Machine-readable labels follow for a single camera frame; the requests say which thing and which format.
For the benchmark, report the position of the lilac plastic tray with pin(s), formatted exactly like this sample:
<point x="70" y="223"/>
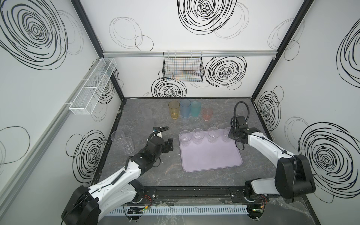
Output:
<point x="208" y="156"/>

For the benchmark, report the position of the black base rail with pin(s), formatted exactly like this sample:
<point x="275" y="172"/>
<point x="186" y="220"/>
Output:
<point x="234" y="194"/>

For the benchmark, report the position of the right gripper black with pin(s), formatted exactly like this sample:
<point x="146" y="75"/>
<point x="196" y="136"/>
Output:
<point x="234" y="132"/>

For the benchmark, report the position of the clear plain cup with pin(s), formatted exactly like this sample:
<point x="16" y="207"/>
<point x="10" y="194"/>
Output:
<point x="118" y="138"/>

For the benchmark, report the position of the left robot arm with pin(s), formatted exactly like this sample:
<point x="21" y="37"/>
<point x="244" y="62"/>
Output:
<point x="88" y="205"/>

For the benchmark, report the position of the pink short glass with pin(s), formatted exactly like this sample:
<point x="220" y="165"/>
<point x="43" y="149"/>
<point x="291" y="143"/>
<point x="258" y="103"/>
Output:
<point x="207" y="114"/>

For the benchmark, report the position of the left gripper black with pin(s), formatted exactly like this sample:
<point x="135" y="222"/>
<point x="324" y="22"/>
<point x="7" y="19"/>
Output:
<point x="168" y="145"/>

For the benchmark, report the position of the white slotted cable duct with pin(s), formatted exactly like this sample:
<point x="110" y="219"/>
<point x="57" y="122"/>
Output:
<point x="181" y="210"/>

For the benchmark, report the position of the yellow tall glass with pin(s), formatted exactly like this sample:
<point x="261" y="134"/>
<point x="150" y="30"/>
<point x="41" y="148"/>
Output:
<point x="174" y="109"/>

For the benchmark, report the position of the black wire basket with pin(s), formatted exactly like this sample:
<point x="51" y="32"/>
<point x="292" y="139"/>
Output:
<point x="183" y="66"/>

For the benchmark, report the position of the blue tall glass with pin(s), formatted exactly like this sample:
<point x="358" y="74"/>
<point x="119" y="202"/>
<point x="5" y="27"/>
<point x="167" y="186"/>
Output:
<point x="185" y="105"/>

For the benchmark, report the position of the clear faceted glass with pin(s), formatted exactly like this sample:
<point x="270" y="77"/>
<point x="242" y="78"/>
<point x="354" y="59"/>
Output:
<point x="198" y="135"/>
<point x="185" y="137"/>
<point x="213" y="134"/>
<point x="127" y="145"/>
<point x="225" y="135"/>

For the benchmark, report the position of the teal tall glass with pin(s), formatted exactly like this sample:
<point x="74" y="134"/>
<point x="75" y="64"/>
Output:
<point x="195" y="108"/>

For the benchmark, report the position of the white mesh shelf basket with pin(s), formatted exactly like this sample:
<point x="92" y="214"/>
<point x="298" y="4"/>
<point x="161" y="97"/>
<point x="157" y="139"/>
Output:
<point x="96" y="89"/>

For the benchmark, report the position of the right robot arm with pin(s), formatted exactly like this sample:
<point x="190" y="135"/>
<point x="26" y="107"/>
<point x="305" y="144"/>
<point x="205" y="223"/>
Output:
<point x="293" y="176"/>

